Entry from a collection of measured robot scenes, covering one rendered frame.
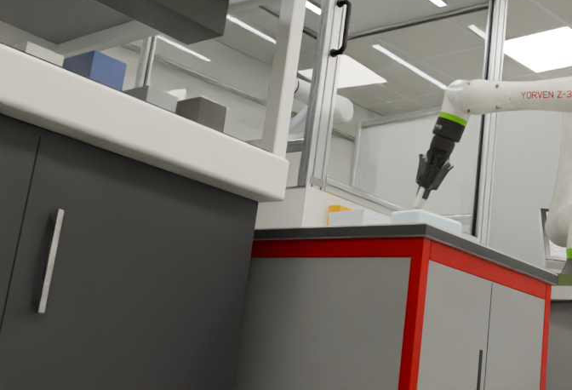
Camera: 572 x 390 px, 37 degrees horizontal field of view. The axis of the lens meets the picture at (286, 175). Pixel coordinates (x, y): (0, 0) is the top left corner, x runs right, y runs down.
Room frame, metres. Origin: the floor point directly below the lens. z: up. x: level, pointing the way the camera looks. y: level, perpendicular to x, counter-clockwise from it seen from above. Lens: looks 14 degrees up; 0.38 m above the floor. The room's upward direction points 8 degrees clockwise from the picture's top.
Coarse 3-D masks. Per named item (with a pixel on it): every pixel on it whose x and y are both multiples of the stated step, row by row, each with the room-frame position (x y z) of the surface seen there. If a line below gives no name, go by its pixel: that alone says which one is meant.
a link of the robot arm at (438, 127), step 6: (438, 120) 2.59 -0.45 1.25; (444, 120) 2.57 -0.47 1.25; (450, 120) 2.56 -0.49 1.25; (438, 126) 2.57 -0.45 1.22; (444, 126) 2.57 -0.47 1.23; (450, 126) 2.57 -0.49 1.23; (456, 126) 2.57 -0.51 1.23; (462, 126) 2.58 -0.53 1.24; (432, 132) 2.61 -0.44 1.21; (438, 132) 2.58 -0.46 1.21; (444, 132) 2.58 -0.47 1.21; (450, 132) 2.57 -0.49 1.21; (456, 132) 2.58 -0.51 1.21; (462, 132) 2.59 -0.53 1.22; (444, 138) 2.59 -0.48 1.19; (450, 138) 2.58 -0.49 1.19; (456, 138) 2.59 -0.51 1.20
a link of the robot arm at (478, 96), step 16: (480, 80) 2.43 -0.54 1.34; (544, 80) 2.47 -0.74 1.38; (560, 80) 2.46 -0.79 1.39; (464, 96) 2.44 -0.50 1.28; (480, 96) 2.41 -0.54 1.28; (496, 96) 2.42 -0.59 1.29; (512, 96) 2.43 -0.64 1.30; (528, 96) 2.44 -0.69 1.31; (544, 96) 2.45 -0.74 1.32; (560, 96) 2.45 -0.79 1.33; (480, 112) 2.45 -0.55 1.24
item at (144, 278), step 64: (0, 64) 1.47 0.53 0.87; (0, 128) 1.56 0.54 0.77; (64, 128) 1.60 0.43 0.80; (128, 128) 1.67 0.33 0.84; (192, 128) 1.79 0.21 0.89; (0, 192) 1.58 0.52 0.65; (64, 192) 1.67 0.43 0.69; (128, 192) 1.78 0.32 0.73; (192, 192) 1.90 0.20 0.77; (256, 192) 1.95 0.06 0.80; (0, 256) 1.60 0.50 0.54; (64, 256) 1.69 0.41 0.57; (128, 256) 1.80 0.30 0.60; (192, 256) 1.92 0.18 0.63; (0, 320) 1.62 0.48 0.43; (64, 320) 1.71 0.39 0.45; (128, 320) 1.82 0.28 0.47; (192, 320) 1.94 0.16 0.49; (0, 384) 1.63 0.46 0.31; (64, 384) 1.73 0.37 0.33; (128, 384) 1.84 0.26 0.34; (192, 384) 1.96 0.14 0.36
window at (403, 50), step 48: (384, 0) 2.63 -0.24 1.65; (432, 0) 2.82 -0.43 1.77; (480, 0) 3.04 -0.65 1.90; (384, 48) 2.65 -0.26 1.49; (432, 48) 2.84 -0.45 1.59; (480, 48) 3.06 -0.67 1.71; (336, 96) 2.50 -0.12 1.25; (384, 96) 2.67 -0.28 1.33; (432, 96) 2.86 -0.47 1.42; (336, 144) 2.52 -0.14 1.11; (384, 144) 2.69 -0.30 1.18; (480, 144) 3.10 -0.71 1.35; (384, 192) 2.71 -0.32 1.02; (432, 192) 2.90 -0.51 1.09
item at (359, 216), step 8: (336, 216) 2.09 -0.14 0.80; (344, 216) 2.07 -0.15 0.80; (352, 216) 2.05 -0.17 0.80; (360, 216) 2.03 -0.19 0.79; (368, 216) 2.03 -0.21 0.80; (376, 216) 2.04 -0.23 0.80; (384, 216) 2.06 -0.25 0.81; (336, 224) 2.09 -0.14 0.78; (344, 224) 2.07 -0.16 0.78; (352, 224) 2.05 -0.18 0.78; (360, 224) 2.02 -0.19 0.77
